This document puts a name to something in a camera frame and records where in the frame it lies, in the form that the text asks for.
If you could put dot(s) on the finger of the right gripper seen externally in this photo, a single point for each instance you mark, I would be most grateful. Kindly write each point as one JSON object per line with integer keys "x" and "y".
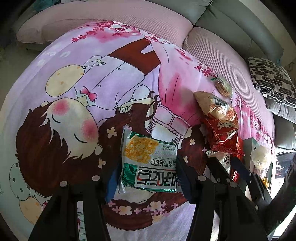
{"x": 244, "y": 172}

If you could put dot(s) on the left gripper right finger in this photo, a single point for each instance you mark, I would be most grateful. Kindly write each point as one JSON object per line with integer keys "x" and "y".
{"x": 188, "y": 179}

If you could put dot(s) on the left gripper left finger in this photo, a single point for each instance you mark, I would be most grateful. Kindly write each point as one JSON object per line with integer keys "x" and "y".
{"x": 112, "y": 184}

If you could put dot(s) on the red snack packet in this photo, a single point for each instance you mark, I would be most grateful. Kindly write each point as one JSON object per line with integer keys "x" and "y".
{"x": 234, "y": 175}

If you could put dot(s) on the yellow transparent bread packet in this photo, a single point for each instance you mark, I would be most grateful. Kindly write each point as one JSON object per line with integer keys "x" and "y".
{"x": 265, "y": 182}

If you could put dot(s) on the clear round bun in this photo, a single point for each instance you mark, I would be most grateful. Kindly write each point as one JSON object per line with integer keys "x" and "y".
{"x": 261, "y": 157}

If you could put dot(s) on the white chinese text packet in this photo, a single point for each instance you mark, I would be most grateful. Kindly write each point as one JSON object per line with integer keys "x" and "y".
{"x": 223, "y": 158}

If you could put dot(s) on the white green korean packet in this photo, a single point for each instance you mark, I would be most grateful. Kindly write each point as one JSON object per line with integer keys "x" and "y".
{"x": 147, "y": 163}

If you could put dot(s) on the green rimmed white tray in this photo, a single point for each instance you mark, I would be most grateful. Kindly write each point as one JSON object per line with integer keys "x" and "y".
{"x": 248, "y": 144}

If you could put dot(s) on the red white crinkled packet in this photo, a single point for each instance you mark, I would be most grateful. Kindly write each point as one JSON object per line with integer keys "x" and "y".
{"x": 222, "y": 136}

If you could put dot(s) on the beige orange snack packet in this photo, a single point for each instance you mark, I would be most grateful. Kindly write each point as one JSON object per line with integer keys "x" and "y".
{"x": 215, "y": 107}

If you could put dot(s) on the grey cushion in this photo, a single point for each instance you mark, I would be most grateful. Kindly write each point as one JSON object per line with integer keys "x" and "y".
{"x": 283, "y": 111}

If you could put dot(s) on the pink cartoon blanket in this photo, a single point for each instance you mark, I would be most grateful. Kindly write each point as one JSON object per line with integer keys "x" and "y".
{"x": 62, "y": 121}

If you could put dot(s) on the round cracker packet green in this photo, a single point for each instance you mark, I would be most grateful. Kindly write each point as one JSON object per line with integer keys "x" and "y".
{"x": 222, "y": 85}

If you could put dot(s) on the black white patterned cushion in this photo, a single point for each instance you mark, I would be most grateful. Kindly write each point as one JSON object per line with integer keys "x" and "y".
{"x": 272, "y": 81}

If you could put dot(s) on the pink sofa seat cover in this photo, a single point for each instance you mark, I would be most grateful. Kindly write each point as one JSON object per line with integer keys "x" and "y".
{"x": 53, "y": 22}

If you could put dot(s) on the grey green sofa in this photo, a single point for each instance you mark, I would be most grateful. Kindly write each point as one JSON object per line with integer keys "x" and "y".
{"x": 224, "y": 35}

